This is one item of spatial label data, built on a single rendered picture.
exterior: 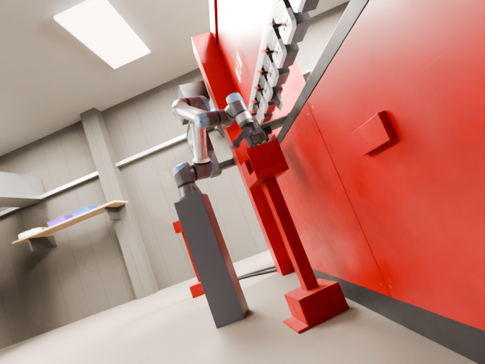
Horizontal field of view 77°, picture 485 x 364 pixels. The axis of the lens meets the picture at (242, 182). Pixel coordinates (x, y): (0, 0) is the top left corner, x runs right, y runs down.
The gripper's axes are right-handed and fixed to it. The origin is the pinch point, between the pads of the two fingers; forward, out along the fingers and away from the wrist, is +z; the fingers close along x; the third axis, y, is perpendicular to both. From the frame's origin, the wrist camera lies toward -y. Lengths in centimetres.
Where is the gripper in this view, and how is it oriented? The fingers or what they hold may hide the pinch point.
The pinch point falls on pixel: (260, 162)
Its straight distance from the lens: 144.4
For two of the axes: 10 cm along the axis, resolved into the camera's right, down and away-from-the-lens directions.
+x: -1.8, 2.2, 9.6
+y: 8.8, -3.9, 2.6
